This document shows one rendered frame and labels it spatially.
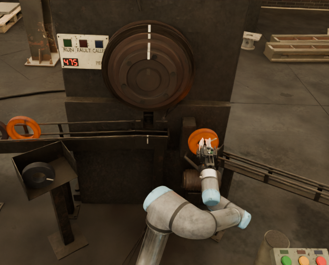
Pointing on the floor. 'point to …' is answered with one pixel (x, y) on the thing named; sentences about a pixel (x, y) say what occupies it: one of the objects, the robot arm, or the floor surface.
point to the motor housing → (195, 185)
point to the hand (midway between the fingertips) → (203, 139)
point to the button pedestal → (276, 257)
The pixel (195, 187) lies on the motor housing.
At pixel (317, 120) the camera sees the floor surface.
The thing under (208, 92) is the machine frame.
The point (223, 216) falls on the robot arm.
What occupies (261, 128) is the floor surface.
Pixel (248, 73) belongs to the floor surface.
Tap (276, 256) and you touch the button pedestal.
